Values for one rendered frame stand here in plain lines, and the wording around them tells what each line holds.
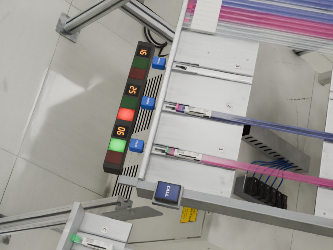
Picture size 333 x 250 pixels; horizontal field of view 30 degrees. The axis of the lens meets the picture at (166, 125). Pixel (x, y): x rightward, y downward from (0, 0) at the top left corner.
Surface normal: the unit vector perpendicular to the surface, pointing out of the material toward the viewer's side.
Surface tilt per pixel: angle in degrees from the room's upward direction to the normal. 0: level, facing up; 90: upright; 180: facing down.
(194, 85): 42
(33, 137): 0
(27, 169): 0
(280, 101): 0
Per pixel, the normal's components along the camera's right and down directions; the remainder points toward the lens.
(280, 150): 0.64, -0.20
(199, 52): -0.02, -0.44
